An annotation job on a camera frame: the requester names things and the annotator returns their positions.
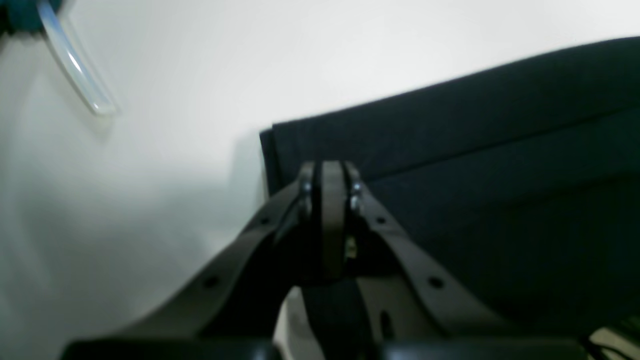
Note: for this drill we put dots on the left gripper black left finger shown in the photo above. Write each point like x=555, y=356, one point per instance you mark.
x=230, y=309

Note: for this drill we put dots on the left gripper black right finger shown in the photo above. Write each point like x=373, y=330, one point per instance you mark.
x=440, y=318

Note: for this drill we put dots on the clear glue stick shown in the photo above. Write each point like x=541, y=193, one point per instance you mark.
x=89, y=88

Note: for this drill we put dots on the black T-shirt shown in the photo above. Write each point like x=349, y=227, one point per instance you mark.
x=521, y=180

